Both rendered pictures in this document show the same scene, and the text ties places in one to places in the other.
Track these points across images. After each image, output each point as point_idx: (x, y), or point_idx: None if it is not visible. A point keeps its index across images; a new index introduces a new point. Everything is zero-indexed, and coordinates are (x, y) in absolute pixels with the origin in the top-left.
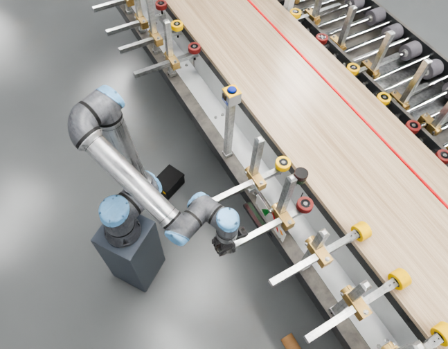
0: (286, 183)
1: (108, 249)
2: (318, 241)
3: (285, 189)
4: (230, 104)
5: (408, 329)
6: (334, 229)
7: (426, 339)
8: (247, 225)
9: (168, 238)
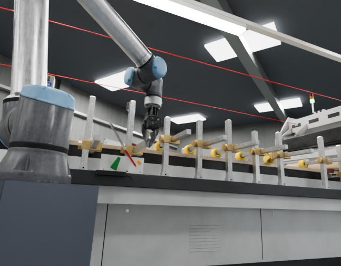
0: (132, 106)
1: (55, 183)
2: (168, 124)
3: (132, 112)
4: (53, 84)
5: (211, 170)
6: (147, 162)
7: (219, 151)
8: None
9: (157, 67)
